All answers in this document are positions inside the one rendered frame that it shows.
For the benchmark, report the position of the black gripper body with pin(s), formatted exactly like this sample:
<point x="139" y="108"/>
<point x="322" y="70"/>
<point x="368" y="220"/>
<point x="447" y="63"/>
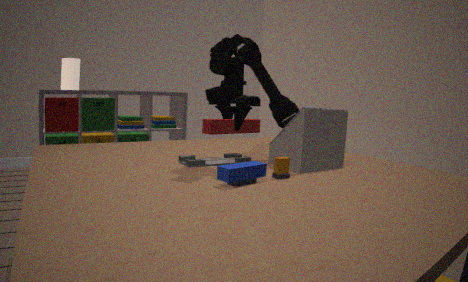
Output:
<point x="237" y="88"/>

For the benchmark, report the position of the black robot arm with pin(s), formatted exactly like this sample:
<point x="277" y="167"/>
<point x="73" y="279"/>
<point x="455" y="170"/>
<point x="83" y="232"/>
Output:
<point x="223" y="64"/>

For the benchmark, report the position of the orange block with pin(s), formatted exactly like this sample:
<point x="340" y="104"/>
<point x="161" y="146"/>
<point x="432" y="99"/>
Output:
<point x="281" y="165"/>

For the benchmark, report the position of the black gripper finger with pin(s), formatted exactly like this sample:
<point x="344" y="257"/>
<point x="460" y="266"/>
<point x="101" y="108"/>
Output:
<point x="239" y="115"/>
<point x="226" y="111"/>

